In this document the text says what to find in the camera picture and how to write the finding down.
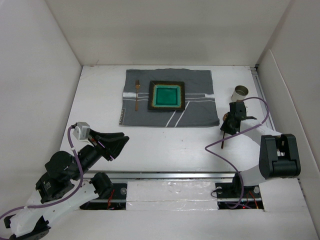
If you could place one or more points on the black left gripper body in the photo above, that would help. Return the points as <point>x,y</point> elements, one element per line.
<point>91,154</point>

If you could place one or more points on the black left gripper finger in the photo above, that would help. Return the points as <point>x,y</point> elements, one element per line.
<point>111,150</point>
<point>106,137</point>

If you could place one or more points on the copper fork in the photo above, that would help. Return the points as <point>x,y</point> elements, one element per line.
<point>137,87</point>

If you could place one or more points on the copper spoon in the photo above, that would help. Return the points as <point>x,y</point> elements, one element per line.
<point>223,136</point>

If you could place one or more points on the green square plate dark rim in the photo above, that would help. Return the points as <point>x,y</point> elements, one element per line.
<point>166,96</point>

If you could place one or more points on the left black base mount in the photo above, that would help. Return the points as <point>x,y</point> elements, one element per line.
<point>116,200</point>

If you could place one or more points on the right side aluminium rail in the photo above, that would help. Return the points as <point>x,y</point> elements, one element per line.
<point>260,92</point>

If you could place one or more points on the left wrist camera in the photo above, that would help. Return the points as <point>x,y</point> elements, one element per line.
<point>81,131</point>

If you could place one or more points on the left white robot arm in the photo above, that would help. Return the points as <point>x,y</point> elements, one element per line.
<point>62,189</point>

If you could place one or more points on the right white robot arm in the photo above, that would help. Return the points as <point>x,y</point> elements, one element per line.
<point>278,153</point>

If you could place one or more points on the aluminium rail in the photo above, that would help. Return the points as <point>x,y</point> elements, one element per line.
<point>260,92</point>
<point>161,175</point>

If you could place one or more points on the grey striped placemat cloth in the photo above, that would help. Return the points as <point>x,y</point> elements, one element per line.
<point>200,108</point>

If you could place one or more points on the white cup with copper bands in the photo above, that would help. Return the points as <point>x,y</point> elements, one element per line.
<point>240,93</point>

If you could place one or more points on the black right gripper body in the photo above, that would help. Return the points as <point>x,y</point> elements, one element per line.
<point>226,126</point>

